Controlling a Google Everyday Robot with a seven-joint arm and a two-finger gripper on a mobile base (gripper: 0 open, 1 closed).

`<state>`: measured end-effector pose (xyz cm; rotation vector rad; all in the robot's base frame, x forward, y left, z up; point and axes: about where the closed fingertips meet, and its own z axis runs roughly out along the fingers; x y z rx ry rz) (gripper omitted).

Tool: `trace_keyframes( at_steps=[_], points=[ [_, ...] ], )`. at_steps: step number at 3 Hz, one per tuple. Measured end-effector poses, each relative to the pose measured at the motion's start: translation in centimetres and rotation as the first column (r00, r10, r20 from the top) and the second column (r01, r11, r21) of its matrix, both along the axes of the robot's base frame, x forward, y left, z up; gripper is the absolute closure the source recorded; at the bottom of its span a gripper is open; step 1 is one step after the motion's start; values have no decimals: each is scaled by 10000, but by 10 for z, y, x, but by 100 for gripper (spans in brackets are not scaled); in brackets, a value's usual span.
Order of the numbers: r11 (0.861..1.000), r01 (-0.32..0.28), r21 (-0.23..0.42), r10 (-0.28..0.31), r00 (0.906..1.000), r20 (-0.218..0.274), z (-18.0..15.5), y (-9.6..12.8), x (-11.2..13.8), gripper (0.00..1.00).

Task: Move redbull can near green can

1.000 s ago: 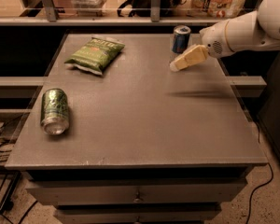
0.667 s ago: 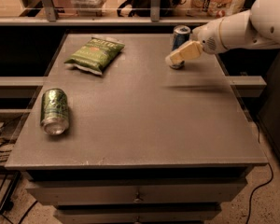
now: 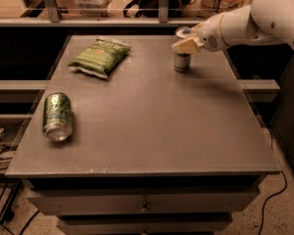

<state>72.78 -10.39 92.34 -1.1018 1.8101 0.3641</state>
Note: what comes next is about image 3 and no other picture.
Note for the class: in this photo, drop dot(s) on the green soda can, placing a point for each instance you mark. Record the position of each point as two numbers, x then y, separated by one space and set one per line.
57 117

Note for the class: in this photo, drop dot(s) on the black bag background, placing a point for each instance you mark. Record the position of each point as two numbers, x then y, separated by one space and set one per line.
151 8

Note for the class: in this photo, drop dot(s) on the metal drawer knob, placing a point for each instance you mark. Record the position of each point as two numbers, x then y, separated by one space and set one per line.
144 207

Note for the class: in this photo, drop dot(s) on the grey drawer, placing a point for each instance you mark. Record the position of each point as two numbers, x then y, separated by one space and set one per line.
142 201
139 225

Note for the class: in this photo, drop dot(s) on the metal shelf rail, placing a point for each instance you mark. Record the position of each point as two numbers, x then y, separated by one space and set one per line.
55 19

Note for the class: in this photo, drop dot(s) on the grey lower drawer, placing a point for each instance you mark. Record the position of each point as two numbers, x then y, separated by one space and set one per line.
139 225

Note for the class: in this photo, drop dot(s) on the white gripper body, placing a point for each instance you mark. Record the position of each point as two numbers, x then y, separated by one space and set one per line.
210 35

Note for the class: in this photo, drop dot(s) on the blue silver redbull can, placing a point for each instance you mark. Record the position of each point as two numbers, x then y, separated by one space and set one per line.
182 61

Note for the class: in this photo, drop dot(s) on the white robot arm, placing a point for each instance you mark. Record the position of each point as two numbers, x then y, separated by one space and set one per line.
263 22

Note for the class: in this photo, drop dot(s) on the grey upper drawer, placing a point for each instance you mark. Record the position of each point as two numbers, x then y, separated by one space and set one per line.
142 201

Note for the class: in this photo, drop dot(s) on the green chip bag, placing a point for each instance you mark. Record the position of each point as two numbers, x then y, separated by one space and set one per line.
100 57

